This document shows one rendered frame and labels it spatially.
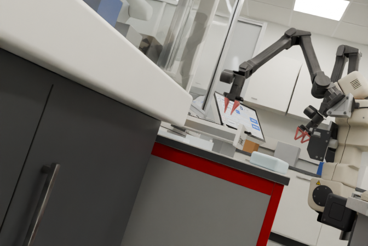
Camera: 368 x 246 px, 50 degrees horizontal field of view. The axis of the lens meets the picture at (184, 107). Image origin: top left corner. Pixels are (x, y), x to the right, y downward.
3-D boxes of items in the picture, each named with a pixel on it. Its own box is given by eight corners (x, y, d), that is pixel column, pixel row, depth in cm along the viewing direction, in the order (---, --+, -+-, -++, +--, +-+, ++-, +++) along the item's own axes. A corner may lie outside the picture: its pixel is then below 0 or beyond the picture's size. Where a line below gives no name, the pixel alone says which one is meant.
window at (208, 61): (202, 110, 255) (247, -25, 263) (164, 79, 173) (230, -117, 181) (201, 110, 255) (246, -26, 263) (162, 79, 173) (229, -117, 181)
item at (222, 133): (239, 146, 211) (242, 135, 212) (233, 142, 187) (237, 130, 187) (171, 124, 223) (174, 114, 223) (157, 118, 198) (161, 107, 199)
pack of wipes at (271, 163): (260, 167, 142) (264, 155, 142) (286, 175, 137) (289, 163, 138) (247, 162, 129) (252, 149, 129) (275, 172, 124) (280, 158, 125)
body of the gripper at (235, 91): (241, 100, 198) (246, 86, 199) (222, 95, 201) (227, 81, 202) (242, 103, 204) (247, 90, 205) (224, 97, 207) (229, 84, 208)
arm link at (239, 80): (246, 75, 201) (247, 78, 206) (233, 71, 203) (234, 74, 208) (241, 87, 200) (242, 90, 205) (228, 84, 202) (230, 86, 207)
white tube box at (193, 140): (211, 151, 180) (213, 143, 180) (211, 151, 171) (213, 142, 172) (185, 142, 181) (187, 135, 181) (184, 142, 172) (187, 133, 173)
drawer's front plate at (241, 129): (242, 150, 212) (248, 131, 213) (235, 146, 185) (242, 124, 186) (239, 149, 213) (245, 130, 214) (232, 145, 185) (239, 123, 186)
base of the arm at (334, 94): (343, 93, 185) (351, 101, 194) (333, 81, 190) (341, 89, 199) (328, 106, 188) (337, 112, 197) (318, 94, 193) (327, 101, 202)
